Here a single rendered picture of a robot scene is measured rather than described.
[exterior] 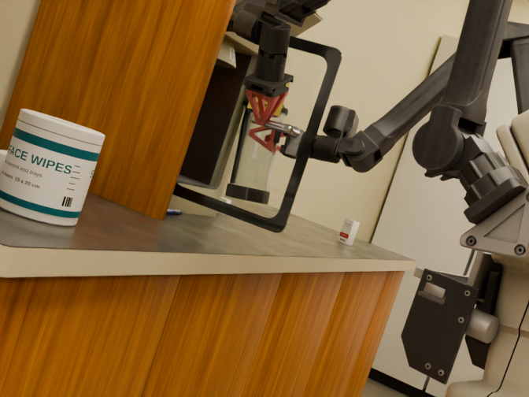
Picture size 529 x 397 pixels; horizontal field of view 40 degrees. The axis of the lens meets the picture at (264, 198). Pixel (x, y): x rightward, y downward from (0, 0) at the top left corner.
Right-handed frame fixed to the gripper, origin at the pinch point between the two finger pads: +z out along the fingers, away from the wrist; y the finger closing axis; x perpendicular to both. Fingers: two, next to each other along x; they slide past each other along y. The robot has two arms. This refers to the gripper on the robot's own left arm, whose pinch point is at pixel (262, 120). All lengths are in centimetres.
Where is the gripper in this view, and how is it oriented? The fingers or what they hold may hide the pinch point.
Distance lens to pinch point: 147.6
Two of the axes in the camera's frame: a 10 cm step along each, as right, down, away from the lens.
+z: -1.4, 8.8, 4.5
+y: -4.7, 3.4, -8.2
